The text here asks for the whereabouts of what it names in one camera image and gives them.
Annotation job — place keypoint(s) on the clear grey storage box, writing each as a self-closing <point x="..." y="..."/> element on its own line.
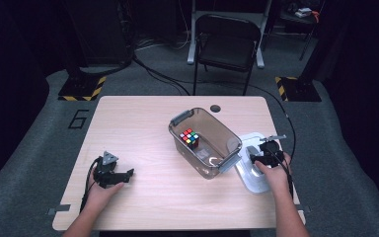
<point x="217" y="138"/>

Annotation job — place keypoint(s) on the person's right hand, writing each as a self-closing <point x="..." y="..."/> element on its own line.
<point x="278" y="179"/>

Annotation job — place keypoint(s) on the black stand base striped tape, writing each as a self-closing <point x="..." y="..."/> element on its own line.
<point x="82" y="87"/>
<point x="301" y="89"/>

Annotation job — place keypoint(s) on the colourful puzzle cube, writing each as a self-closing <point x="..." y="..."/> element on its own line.
<point x="189" y="138"/>

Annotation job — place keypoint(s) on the small white device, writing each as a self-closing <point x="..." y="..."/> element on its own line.
<point x="303" y="12"/>

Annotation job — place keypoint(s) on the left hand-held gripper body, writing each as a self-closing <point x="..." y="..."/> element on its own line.
<point x="106" y="174"/>

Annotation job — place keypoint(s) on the person's left hand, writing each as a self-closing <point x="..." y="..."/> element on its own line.
<point x="98" y="196"/>

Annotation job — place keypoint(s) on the white metal desk frame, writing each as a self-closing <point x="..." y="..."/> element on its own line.
<point x="260" y="56"/>

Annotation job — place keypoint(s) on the black folding chair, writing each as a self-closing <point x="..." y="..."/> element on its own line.
<point x="227" y="49"/>

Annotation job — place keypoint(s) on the grey tape strip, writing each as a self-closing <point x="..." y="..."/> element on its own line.
<point x="306" y="208"/>
<point x="59" y="209"/>

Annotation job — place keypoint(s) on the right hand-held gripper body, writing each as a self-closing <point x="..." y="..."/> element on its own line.
<point x="271" y="154"/>

